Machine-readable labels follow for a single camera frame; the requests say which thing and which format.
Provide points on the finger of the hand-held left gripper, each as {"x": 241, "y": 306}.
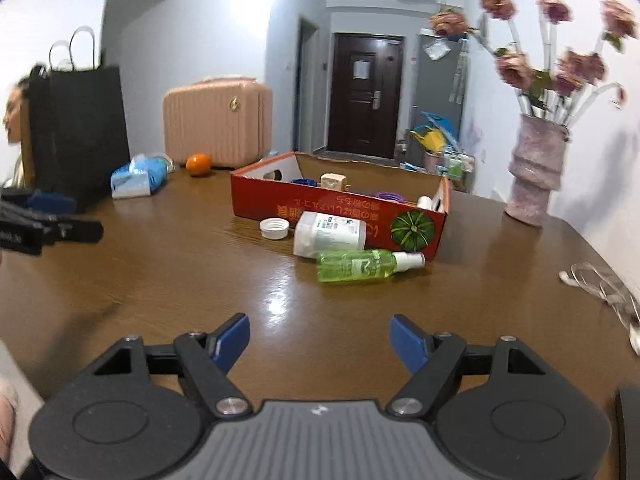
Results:
{"x": 75, "y": 231}
{"x": 52, "y": 203}

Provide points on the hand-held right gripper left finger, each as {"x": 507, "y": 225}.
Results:
{"x": 231, "y": 337}

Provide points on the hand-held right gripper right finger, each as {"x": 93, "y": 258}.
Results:
{"x": 407, "y": 340}

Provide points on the green spray bottle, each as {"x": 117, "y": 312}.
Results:
{"x": 357, "y": 266}

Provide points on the white ribbed bottle cap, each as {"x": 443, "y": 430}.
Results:
{"x": 274, "y": 228}

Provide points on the white plastic bottle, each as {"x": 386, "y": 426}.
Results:
{"x": 327, "y": 235}

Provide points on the white tape roll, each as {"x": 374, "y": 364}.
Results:
{"x": 425, "y": 202}

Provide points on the purple ribbed cap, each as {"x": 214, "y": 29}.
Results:
{"x": 389, "y": 196}

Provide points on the red cardboard box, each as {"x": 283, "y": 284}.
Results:
{"x": 325, "y": 205}

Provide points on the blue bottle cap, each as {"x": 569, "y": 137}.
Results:
{"x": 302, "y": 181}

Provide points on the white plug adapter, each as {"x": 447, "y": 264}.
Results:
{"x": 333, "y": 181}

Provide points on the black paper bag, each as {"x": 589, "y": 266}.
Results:
{"x": 85, "y": 130}

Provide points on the blue tissue pack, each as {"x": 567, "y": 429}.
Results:
{"x": 137, "y": 177}

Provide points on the orange fruit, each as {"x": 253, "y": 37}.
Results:
{"x": 198, "y": 165}

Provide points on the light grey cloth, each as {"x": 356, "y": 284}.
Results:
{"x": 17, "y": 410}

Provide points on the pink pot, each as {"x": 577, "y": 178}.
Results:
{"x": 431, "y": 161}

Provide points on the pink ribbed suitcase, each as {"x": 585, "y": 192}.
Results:
{"x": 217, "y": 120}

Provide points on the blue yellow toy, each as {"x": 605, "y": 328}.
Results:
{"x": 432, "y": 135}

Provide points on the pink ribbed vase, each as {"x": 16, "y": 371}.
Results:
{"x": 535, "y": 170}

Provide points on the crumpled white tissue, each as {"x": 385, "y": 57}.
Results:
{"x": 635, "y": 336}

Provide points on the black phone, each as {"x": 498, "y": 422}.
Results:
{"x": 630, "y": 435}

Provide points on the dark brown door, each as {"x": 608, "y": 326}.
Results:
{"x": 365, "y": 100}

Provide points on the grey refrigerator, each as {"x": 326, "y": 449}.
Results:
{"x": 440, "y": 80}

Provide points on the dried pink roses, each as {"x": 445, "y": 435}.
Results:
{"x": 550, "y": 60}

